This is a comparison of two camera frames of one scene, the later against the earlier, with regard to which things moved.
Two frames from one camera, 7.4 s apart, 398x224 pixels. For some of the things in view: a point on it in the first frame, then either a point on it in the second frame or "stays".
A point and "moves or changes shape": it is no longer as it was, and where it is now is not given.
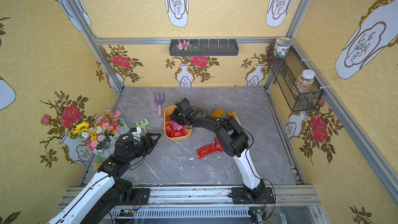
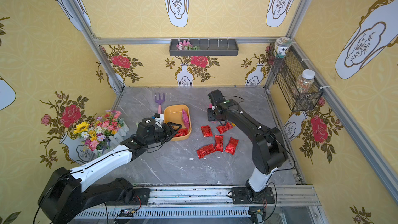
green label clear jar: [282, 46] stays
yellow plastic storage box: [168, 110] stays
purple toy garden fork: [159, 111] stays
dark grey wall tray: [203, 47] stays
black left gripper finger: [152, 146] to [173, 136]
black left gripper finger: [149, 136] to [171, 124]
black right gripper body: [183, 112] to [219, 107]
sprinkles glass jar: [304, 81] stays
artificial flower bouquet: [97, 134] stays
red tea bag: [217, 144] moves or changes shape
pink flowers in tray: [185, 45] stays
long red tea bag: [205, 150] stays
